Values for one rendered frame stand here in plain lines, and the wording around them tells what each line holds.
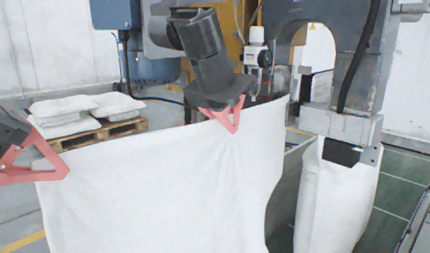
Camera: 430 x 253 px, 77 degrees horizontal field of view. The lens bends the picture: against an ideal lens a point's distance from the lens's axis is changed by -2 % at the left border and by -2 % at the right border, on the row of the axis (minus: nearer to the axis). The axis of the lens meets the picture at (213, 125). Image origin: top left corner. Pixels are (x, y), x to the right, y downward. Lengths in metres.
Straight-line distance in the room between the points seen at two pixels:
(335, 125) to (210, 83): 0.28
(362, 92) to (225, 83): 0.26
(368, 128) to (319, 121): 0.09
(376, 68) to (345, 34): 0.08
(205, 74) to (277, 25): 0.27
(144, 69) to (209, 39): 0.33
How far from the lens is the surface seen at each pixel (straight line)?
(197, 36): 0.36
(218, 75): 0.38
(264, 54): 0.57
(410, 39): 3.30
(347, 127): 0.56
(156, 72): 0.67
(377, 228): 1.48
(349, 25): 0.54
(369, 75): 0.54
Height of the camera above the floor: 1.21
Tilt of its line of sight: 19 degrees down
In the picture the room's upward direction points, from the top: straight up
